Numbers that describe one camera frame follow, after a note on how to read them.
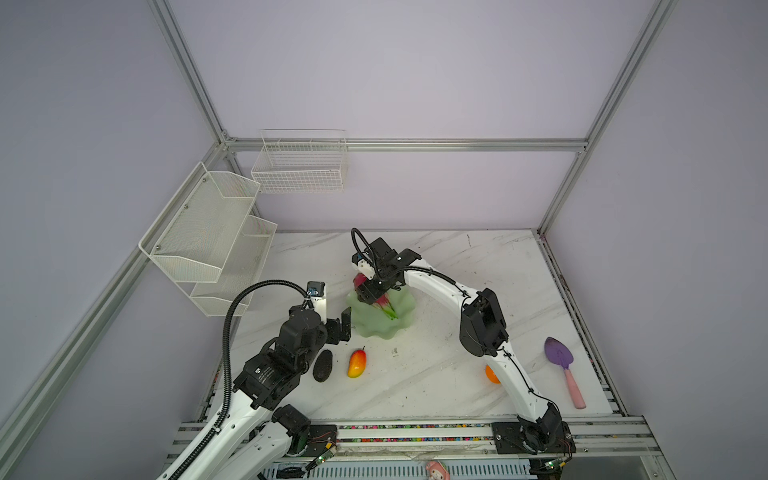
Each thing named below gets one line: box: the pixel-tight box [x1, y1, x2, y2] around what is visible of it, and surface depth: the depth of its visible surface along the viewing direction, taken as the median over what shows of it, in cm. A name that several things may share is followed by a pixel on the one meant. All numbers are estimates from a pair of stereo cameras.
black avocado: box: [312, 349, 333, 383], surface depth 84 cm
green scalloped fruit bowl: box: [346, 286, 416, 340], surface depth 96 cm
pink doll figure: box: [426, 461, 451, 480], surface depth 69 cm
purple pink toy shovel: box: [544, 337, 587, 409], surface depth 88 cm
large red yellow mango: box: [347, 345, 367, 378], surface depth 85 cm
